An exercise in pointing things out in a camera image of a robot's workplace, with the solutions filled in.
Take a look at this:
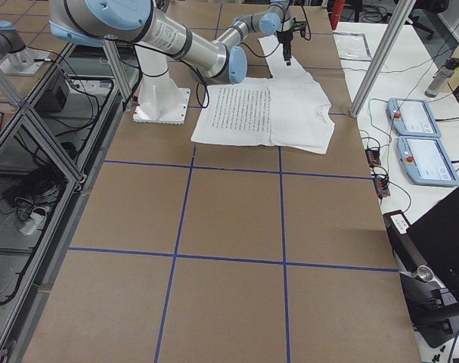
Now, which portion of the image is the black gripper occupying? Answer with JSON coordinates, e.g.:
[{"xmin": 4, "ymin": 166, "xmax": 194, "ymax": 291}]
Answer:
[{"xmin": 276, "ymin": 29, "xmax": 293, "ymax": 66}]

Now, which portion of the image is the white long-sleeve printed shirt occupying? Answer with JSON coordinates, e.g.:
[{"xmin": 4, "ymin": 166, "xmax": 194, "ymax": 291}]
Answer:
[{"xmin": 191, "ymin": 36, "xmax": 334, "ymax": 154}]

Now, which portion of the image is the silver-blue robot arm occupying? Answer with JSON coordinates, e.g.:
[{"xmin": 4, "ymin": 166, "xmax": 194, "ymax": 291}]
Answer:
[{"xmin": 49, "ymin": 0, "xmax": 296, "ymax": 85}]

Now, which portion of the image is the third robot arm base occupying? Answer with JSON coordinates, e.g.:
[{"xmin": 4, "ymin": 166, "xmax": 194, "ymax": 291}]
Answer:
[{"xmin": 0, "ymin": 20, "xmax": 51, "ymax": 76}]

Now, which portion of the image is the plastic document sleeve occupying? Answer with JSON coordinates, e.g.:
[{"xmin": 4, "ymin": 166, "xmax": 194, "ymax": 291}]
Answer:
[{"xmin": 333, "ymin": 32, "xmax": 372, "ymax": 61}]

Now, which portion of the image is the small electronics board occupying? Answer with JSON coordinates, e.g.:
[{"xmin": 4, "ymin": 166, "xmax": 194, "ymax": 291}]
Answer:
[
  {"xmin": 365, "ymin": 148, "xmax": 382, "ymax": 166},
  {"xmin": 373, "ymin": 175, "xmax": 390, "ymax": 200}
]

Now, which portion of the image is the upper blue teach pendant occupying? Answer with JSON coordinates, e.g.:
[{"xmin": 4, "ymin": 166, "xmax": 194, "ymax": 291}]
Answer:
[{"xmin": 386, "ymin": 98, "xmax": 442, "ymax": 138}]

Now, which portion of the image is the blue teach pendant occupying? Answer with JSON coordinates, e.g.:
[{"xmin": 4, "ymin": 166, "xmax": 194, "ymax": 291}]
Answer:
[
  {"xmin": 386, "ymin": 98, "xmax": 442, "ymax": 138},
  {"xmin": 396, "ymin": 136, "xmax": 459, "ymax": 187}
]

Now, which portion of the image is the grey water bottle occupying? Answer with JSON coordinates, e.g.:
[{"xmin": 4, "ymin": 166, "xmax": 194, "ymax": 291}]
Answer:
[{"xmin": 424, "ymin": 57, "xmax": 459, "ymax": 98}]

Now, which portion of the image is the lower blue teach pendant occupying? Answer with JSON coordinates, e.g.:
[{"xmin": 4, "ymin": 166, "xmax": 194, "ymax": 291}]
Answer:
[{"xmin": 396, "ymin": 136, "xmax": 459, "ymax": 187}]

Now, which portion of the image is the metal cup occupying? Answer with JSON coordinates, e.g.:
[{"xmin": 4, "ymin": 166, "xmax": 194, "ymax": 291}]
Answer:
[{"xmin": 415, "ymin": 265, "xmax": 435, "ymax": 283}]

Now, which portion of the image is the white power strip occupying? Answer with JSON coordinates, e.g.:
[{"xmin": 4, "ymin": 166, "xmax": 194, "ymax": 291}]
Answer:
[{"xmin": 19, "ymin": 212, "xmax": 45, "ymax": 235}]

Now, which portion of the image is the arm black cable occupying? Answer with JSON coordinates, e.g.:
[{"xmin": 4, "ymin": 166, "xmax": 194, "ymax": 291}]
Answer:
[{"xmin": 104, "ymin": 33, "xmax": 313, "ymax": 110}]

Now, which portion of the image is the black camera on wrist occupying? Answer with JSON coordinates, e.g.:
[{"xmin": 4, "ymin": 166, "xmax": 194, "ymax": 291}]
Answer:
[{"xmin": 291, "ymin": 20, "xmax": 307, "ymax": 36}]

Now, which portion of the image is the aluminium frame post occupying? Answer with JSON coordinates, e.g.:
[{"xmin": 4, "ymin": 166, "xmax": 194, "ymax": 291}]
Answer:
[{"xmin": 349, "ymin": 0, "xmax": 416, "ymax": 118}]

